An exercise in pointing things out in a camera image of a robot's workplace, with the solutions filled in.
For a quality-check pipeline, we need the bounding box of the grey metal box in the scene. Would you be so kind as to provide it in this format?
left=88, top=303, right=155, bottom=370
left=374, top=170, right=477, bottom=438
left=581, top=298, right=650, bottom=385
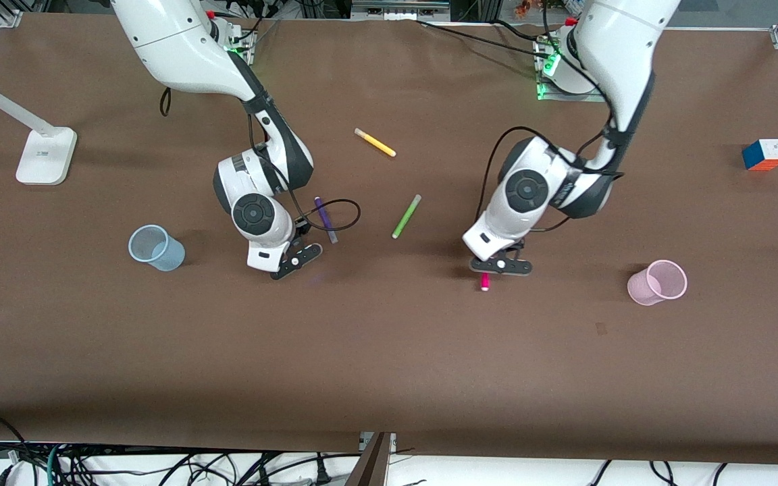
left=352, top=0, right=451, bottom=21

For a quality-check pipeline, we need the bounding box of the colourful puzzle cube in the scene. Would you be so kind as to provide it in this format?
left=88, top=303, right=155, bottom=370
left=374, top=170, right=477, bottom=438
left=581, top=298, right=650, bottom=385
left=742, top=138, right=778, bottom=171

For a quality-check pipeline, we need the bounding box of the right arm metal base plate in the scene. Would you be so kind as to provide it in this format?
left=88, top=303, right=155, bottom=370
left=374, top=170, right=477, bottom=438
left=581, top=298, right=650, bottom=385
left=226, top=26, right=255, bottom=66

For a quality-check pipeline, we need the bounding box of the white desk lamp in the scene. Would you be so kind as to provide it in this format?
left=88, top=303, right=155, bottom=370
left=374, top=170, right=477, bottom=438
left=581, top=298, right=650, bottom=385
left=0, top=67, right=78, bottom=186

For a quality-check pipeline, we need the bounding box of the translucent blue plastic cup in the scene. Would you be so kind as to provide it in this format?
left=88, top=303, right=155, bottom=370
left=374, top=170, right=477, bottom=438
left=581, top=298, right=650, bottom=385
left=128, top=225, right=186, bottom=272

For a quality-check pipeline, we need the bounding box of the green marker pen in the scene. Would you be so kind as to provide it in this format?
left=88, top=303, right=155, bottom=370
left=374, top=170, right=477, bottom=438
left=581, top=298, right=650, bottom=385
left=391, top=194, right=423, bottom=240

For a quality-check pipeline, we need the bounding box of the brown paper table cover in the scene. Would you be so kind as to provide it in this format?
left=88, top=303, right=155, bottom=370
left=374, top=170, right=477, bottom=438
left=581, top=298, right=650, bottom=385
left=0, top=13, right=778, bottom=466

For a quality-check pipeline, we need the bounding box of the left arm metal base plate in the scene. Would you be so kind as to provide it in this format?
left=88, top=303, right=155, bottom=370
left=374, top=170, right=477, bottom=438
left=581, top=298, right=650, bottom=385
left=536, top=34, right=608, bottom=103

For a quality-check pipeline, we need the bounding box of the black cable across table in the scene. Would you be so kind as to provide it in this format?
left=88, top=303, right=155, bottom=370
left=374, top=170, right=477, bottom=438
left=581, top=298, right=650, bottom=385
left=416, top=19, right=559, bottom=58

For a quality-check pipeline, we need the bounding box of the brown table support beam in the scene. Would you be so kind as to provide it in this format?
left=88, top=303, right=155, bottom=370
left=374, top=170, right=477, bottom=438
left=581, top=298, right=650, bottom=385
left=345, top=432, right=396, bottom=486

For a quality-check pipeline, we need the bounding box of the yellow marker pen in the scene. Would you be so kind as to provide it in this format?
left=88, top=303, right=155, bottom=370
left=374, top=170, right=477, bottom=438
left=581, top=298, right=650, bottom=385
left=354, top=128, right=397, bottom=158

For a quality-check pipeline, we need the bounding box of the translucent pink plastic cup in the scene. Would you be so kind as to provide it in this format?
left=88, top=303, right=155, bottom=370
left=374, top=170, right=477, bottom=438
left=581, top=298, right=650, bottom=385
left=627, top=260, right=688, bottom=306

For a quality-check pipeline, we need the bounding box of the purple marker pen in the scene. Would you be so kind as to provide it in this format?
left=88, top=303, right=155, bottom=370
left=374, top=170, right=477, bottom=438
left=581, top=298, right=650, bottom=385
left=314, top=196, right=339, bottom=244

